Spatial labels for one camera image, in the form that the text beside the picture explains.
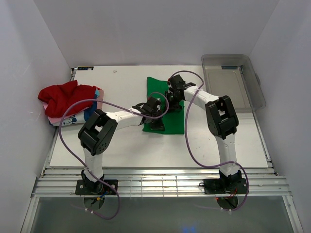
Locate green t shirt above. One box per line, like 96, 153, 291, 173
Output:
142, 77, 184, 134

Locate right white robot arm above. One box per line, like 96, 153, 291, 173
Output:
165, 72, 248, 194

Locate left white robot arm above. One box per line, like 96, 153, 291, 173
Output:
78, 97, 165, 193

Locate grey plastic bin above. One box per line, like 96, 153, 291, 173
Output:
201, 54, 266, 113

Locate blue folded shirt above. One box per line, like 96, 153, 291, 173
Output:
84, 108, 94, 121

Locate blue label sticker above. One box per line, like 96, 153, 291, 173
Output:
77, 67, 94, 71

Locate red t shirt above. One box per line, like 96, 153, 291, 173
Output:
38, 80, 99, 118

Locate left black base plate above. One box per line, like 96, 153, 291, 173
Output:
75, 180, 116, 195

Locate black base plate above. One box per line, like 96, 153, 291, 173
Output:
201, 178, 248, 194
75, 180, 116, 195

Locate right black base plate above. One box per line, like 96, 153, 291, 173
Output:
201, 178, 248, 194

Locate aluminium frame rail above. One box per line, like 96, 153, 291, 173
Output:
32, 167, 292, 198

